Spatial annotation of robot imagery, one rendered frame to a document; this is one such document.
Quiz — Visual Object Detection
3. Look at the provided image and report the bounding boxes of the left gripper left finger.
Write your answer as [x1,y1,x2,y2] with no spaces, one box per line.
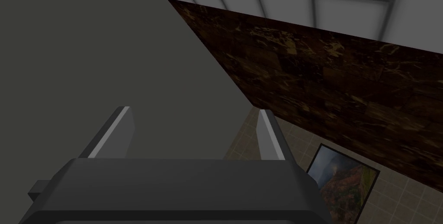
[78,106,135,159]

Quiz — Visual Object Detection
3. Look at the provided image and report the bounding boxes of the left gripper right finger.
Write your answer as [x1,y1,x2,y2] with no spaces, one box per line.
[256,109,295,161]

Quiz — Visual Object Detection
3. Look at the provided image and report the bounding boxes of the framed landscape picture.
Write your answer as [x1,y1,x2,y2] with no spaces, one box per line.
[306,143,381,224]

